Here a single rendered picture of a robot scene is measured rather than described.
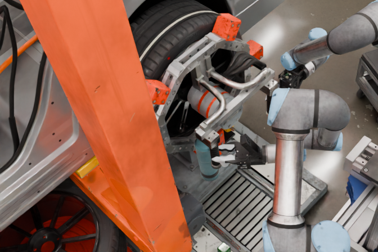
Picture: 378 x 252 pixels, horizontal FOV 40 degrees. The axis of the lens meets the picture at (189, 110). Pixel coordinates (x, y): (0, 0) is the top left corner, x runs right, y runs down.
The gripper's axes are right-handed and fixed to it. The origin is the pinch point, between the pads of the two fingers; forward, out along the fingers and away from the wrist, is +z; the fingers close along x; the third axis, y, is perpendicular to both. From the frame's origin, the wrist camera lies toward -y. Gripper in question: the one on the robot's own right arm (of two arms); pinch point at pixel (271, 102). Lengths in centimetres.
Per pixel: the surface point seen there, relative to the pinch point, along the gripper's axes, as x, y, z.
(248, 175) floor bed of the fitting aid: -16, -76, 1
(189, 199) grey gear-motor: -13, -43, 43
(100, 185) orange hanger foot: -33, -15, 72
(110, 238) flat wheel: -21, -33, 82
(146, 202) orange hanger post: 10, 27, 73
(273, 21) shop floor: -89, -83, -107
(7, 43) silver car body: -100, 20, 62
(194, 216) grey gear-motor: -6, -44, 47
